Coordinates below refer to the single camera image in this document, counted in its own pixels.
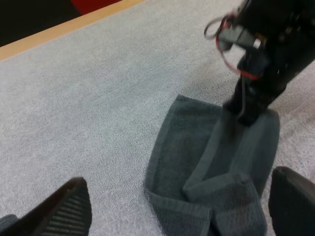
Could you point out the grey-green towel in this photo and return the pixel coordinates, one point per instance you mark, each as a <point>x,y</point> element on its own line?
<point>177,152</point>
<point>7,220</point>

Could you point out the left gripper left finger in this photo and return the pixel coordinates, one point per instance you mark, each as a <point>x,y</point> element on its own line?
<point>64,211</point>

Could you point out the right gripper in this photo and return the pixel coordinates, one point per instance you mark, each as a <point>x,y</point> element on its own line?
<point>278,37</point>

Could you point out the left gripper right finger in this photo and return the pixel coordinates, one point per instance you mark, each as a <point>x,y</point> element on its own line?
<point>292,204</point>

